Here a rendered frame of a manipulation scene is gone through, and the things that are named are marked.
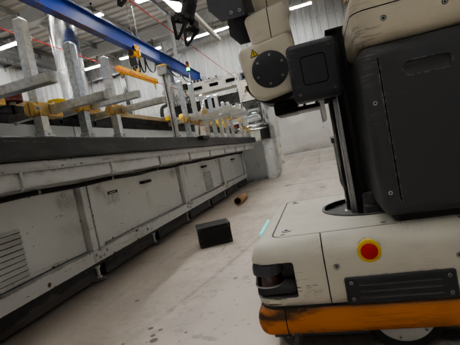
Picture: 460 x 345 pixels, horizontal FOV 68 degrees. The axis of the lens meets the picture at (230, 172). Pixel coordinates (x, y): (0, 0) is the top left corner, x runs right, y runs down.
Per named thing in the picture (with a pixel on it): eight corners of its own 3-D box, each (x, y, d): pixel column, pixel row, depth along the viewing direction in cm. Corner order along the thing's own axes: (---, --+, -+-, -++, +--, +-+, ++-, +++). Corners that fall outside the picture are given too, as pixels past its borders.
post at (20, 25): (55, 146, 128) (26, 18, 126) (47, 147, 125) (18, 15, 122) (47, 148, 129) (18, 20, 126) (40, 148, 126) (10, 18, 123)
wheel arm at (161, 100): (166, 104, 173) (164, 96, 173) (163, 103, 170) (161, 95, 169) (93, 122, 184) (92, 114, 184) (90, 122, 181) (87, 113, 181)
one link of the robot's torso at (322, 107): (341, 118, 111) (327, 42, 110) (348, 112, 84) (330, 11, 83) (261, 135, 118) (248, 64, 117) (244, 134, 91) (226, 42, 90)
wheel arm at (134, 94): (142, 99, 149) (139, 90, 149) (138, 98, 146) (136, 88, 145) (59, 120, 160) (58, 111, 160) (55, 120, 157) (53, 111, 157)
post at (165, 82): (181, 137, 248) (168, 75, 245) (178, 137, 243) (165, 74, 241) (175, 138, 249) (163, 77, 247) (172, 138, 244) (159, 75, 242)
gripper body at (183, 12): (173, 16, 131) (176, -4, 129) (183, 24, 140) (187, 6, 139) (188, 18, 129) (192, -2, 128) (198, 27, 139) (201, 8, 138)
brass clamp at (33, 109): (64, 116, 134) (61, 103, 134) (37, 113, 121) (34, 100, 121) (51, 120, 136) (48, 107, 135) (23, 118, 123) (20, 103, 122)
